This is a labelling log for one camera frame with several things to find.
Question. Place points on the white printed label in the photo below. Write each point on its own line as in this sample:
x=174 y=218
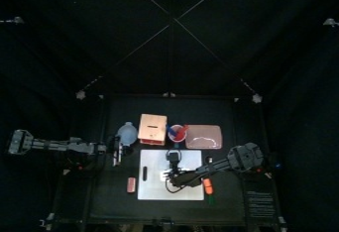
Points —
x=260 y=204

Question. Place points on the orange toy carrot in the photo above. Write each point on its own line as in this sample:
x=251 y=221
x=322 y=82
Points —
x=207 y=186

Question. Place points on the white cutting board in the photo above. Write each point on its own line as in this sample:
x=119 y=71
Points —
x=154 y=189

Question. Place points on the wooden box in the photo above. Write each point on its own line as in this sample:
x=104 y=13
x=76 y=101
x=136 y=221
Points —
x=152 y=128

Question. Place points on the silver frame bracket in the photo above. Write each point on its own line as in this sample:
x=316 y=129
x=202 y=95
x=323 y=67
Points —
x=256 y=98
x=80 y=94
x=15 y=20
x=168 y=94
x=330 y=22

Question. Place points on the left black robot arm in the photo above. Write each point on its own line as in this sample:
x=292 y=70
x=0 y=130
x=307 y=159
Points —
x=52 y=145

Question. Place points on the pink square plate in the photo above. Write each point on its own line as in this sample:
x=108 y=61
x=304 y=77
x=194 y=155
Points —
x=203 y=137

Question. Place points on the red toy utensil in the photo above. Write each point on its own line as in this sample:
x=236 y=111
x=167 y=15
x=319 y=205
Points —
x=182 y=131

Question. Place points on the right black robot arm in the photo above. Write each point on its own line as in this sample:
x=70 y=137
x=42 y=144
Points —
x=234 y=161

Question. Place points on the blue toy utensil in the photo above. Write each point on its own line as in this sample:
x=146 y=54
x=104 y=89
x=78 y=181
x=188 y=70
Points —
x=172 y=131

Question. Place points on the pink cup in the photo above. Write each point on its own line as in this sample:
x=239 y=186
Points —
x=178 y=137

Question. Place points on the pink sushi piece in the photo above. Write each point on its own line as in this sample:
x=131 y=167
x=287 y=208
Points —
x=131 y=185

